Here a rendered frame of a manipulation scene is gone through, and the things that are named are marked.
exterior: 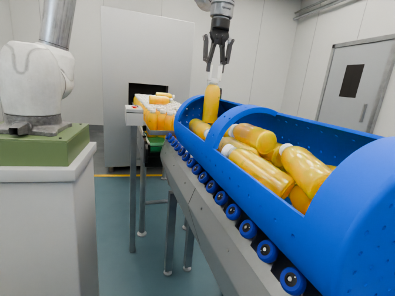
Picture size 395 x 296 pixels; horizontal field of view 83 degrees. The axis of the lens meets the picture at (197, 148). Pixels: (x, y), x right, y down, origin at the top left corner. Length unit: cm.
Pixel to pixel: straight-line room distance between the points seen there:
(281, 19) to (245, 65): 132
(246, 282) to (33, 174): 65
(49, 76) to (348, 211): 83
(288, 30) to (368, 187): 625
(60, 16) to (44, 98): 35
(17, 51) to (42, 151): 29
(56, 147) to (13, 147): 11
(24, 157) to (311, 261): 77
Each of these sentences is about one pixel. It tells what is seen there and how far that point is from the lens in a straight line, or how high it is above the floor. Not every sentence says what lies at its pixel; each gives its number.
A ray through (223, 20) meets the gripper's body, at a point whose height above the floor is 152.
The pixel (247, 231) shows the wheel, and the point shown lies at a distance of 57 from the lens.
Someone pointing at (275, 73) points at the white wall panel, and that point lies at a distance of 631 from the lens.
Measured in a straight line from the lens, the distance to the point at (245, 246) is 59.
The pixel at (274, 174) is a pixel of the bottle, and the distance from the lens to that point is 53.
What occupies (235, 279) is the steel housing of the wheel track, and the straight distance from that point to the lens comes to 61.
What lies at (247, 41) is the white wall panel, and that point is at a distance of 598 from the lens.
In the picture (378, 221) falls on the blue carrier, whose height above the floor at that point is 114.
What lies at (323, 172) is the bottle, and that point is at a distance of 47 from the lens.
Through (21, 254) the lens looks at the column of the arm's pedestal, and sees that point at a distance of 99.
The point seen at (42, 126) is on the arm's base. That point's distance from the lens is 86.
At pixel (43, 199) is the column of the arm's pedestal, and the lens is 86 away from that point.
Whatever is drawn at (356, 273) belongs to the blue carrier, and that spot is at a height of 107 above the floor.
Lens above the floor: 129
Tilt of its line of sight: 16 degrees down
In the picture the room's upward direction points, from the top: 5 degrees clockwise
